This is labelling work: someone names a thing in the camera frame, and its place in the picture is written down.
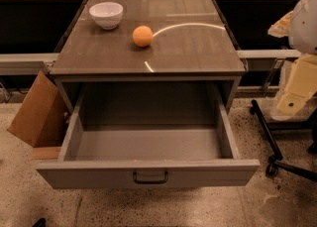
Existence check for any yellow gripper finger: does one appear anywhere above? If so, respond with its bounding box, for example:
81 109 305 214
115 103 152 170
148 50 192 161
276 54 317 115

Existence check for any orange fruit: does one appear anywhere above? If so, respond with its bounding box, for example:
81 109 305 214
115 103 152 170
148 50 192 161
133 26 154 48

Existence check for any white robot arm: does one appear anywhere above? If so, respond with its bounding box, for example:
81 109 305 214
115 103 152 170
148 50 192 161
269 0 317 115

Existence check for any grey drawer cabinet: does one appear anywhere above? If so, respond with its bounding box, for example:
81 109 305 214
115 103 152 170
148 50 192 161
52 0 246 109

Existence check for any open grey top drawer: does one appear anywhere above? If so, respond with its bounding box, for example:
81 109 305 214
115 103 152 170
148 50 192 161
37 81 260 189

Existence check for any black wheeled chair base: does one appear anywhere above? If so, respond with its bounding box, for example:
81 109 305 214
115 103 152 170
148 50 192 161
250 100 317 182

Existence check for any white ceramic bowl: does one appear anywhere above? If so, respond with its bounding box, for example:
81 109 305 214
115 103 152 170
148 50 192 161
89 2 123 30

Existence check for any brown cardboard box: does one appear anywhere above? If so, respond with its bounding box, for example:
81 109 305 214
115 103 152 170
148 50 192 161
8 71 68 148

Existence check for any black drawer handle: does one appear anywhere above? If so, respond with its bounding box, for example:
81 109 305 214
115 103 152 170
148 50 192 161
133 171 169 185

